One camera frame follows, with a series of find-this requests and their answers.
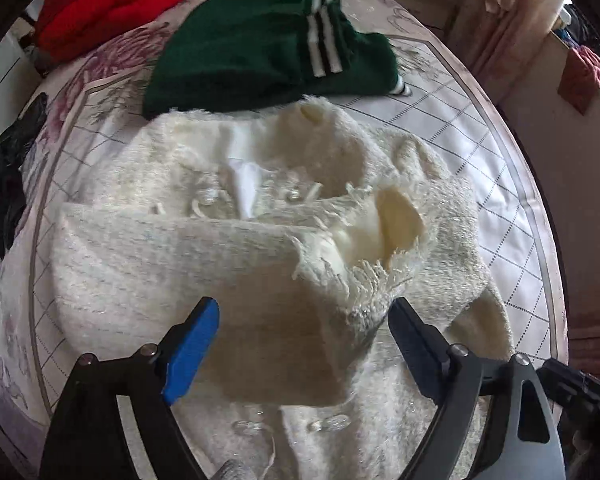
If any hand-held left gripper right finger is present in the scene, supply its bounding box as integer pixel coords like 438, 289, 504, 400
387, 296, 566, 480

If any pink curtain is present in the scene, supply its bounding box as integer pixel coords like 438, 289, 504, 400
460, 0, 571, 126

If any green sweater with white stripes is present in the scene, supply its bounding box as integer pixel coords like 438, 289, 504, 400
142, 0, 413, 121

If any cream tweed jacket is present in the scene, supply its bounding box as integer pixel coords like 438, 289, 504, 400
50, 94, 513, 480

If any red garment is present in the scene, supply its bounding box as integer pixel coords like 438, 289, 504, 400
32, 0, 191, 63

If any dark red cloth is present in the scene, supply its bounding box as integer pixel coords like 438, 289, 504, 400
557, 45, 600, 113

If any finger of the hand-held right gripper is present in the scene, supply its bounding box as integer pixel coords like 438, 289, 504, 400
536, 359, 600, 428

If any black garment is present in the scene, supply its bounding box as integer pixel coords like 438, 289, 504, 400
0, 92, 51, 268

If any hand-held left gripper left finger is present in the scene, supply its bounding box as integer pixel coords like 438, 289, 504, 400
40, 296, 221, 480

